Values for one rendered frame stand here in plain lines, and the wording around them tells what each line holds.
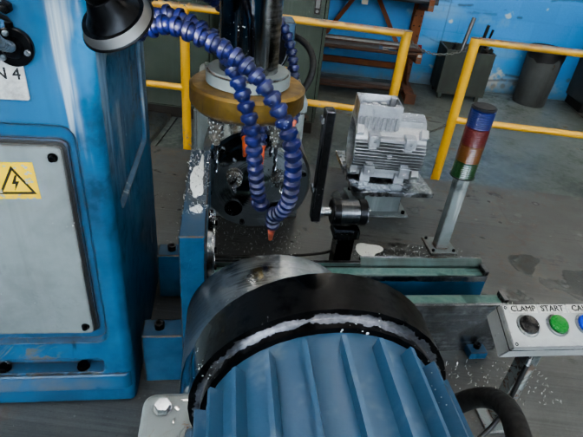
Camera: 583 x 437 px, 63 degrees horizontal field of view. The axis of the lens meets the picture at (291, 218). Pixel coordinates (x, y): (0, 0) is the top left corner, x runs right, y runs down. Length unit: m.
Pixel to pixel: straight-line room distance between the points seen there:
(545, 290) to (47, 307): 1.16
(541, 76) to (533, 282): 4.57
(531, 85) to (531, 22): 0.69
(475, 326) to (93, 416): 0.76
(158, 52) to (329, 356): 3.85
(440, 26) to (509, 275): 4.66
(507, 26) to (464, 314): 5.18
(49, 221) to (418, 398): 0.54
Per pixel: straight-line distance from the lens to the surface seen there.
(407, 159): 1.39
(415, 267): 1.12
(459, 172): 1.29
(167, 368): 0.95
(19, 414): 1.00
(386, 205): 1.50
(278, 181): 1.05
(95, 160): 0.65
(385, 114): 1.36
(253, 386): 0.29
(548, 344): 0.84
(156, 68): 4.11
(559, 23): 6.23
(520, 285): 1.40
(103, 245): 0.72
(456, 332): 1.09
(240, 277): 0.64
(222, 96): 0.71
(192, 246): 0.74
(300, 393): 0.27
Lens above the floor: 1.57
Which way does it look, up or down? 33 degrees down
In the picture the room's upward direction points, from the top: 7 degrees clockwise
